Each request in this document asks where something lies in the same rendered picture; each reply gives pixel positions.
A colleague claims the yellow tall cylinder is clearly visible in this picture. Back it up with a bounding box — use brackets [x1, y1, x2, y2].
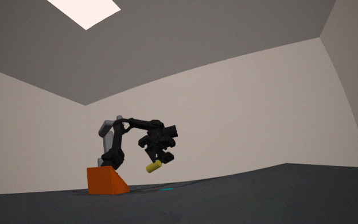
[146, 160, 162, 173]

